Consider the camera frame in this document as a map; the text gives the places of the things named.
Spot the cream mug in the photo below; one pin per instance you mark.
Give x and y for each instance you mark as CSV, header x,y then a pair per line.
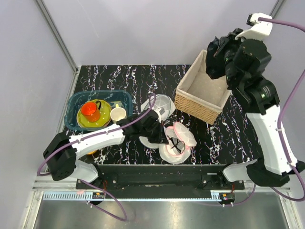
x,y
117,114

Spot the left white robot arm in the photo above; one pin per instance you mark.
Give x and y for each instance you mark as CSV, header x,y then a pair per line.
x,y
64,152

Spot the white bra with black straps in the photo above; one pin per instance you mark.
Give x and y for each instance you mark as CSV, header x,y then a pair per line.
x,y
178,146

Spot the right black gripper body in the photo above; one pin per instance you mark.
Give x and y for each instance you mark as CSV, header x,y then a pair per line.
x,y
230,46

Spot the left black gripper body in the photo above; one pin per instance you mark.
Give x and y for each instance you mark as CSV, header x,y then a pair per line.
x,y
154,133

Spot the teal plastic tub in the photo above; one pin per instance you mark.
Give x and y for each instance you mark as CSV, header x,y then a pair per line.
x,y
116,98

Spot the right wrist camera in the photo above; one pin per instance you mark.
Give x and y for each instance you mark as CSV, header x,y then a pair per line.
x,y
258,30

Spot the grey-trimmed mesh laundry bag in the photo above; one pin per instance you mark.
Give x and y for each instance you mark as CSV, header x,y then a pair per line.
x,y
164,107

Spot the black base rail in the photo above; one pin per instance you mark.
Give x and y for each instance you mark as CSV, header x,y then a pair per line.
x,y
163,181

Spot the wicker basket with liner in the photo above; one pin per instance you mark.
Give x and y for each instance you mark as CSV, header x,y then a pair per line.
x,y
200,96

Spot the orange mug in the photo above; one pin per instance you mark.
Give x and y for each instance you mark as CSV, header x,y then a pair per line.
x,y
91,111

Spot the yellow-green plate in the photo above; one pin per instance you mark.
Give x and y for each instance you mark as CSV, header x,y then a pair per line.
x,y
102,122

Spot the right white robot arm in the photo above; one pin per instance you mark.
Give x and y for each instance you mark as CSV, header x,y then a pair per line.
x,y
259,100

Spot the pink-trimmed mesh laundry bag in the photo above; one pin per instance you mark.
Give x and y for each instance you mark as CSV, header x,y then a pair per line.
x,y
178,130

